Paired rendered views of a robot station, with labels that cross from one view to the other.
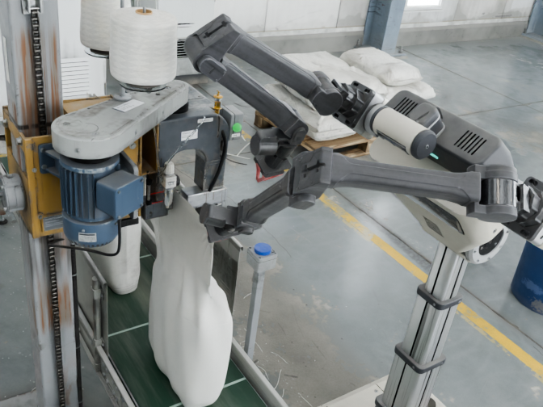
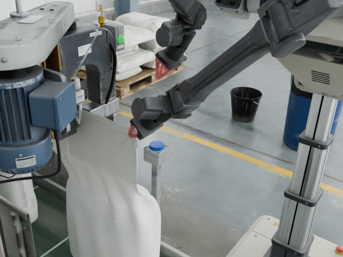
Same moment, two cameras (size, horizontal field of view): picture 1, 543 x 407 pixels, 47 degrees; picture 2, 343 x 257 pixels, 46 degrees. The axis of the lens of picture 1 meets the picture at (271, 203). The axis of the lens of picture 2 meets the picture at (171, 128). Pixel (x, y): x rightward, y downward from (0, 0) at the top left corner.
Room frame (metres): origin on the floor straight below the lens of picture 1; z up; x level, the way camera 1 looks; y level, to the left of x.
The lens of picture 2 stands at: (0.46, 0.39, 1.66)
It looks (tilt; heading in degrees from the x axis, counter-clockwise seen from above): 28 degrees down; 342
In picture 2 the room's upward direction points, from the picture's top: 2 degrees clockwise
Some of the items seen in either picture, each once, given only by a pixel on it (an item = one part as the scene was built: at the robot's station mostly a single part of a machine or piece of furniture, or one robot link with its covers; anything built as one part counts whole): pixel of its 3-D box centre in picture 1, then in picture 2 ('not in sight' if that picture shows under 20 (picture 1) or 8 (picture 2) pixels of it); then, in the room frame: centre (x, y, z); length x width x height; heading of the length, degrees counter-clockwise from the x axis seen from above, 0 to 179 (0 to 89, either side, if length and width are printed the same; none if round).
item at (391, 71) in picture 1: (380, 65); (143, 22); (5.12, -0.73, 0.56); 0.67 x 0.43 x 0.15; 37
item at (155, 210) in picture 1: (153, 206); (61, 127); (1.68, 0.37, 1.04); 0.08 x 0.06 x 0.05; 127
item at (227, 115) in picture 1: (230, 122); (112, 36); (1.85, 0.17, 1.29); 0.08 x 0.05 x 0.09; 37
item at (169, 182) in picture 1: (169, 184); (77, 100); (1.65, 0.32, 1.14); 0.05 x 0.04 x 0.16; 127
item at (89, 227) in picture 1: (90, 197); (17, 119); (1.41, 0.48, 1.21); 0.15 x 0.15 x 0.25
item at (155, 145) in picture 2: (263, 249); (156, 146); (1.81, 0.01, 0.84); 0.06 x 0.06 x 0.02
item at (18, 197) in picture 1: (10, 192); not in sight; (1.49, 0.74, 1.14); 0.11 x 0.06 x 0.11; 37
